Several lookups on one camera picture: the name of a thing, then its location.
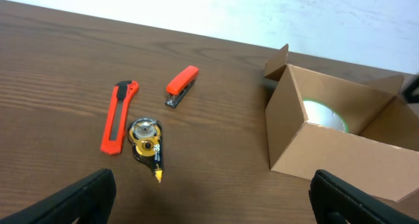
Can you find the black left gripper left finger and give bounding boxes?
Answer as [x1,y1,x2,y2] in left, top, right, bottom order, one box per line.
[1,169,117,224]

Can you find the open cardboard box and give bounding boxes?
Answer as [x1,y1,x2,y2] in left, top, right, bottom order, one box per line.
[264,46,418,202]

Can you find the green tape roll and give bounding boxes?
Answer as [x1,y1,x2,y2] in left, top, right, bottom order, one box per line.
[303,100,349,132]

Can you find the red utility knife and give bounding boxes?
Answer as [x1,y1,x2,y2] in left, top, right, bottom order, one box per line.
[100,81,139,155]

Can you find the red mini stapler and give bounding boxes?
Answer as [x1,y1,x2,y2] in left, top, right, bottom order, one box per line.
[165,65,199,108]

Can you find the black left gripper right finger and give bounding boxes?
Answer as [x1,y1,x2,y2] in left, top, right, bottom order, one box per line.
[308,170,418,224]

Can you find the black yellow correction tape dispenser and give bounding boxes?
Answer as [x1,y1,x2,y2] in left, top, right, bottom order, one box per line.
[128,117,164,183]

